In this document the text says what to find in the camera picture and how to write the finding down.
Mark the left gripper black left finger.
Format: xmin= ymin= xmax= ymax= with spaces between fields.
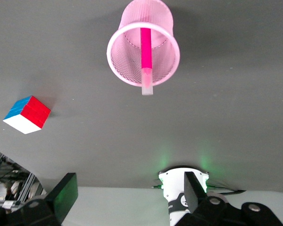
xmin=0 ymin=172 xmax=79 ymax=226

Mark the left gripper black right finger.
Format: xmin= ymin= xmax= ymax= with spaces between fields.
xmin=175 ymin=171 xmax=283 ymax=226

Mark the pink marker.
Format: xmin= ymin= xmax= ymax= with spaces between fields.
xmin=140 ymin=27 xmax=154 ymax=96

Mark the rubiks cube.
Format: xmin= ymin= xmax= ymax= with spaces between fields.
xmin=2 ymin=95 xmax=52 ymax=135

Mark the pink mesh cup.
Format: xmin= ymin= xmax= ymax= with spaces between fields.
xmin=106 ymin=0 xmax=181 ymax=87

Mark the aluminium frame rack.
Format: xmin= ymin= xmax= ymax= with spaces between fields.
xmin=0 ymin=145 xmax=48 ymax=209

